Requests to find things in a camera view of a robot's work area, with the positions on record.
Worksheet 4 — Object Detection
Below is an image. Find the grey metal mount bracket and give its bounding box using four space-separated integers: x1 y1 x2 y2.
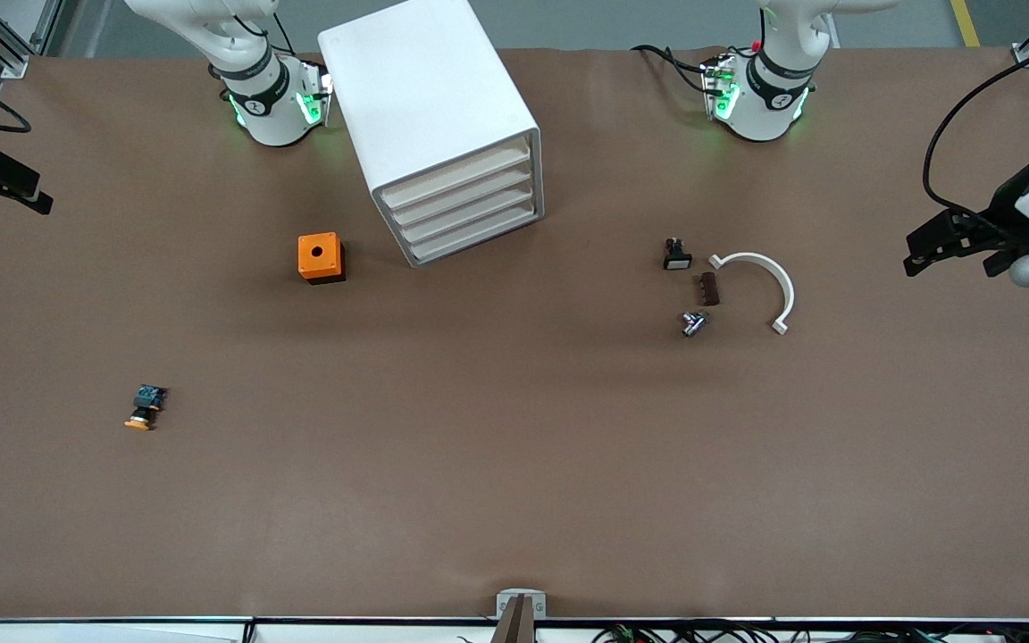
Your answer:
496 589 548 619

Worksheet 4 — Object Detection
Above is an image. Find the brown mount bar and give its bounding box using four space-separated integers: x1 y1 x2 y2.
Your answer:
490 597 537 643

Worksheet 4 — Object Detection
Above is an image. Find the orange pushbutton with black body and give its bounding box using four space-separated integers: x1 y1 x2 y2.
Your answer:
124 385 168 432

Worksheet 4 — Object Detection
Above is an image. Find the black base cable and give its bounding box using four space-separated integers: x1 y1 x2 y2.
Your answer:
631 43 714 95

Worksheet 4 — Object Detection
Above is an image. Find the white curved plastic arc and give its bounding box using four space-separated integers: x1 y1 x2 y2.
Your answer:
708 252 796 336

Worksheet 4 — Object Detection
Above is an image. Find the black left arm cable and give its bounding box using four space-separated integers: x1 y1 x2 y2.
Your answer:
923 49 1029 220

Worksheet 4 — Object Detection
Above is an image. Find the black cable bundle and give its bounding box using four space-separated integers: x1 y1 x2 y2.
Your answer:
456 621 1029 643

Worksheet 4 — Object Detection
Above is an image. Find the orange box with hole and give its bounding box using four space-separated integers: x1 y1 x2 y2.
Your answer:
297 232 347 285

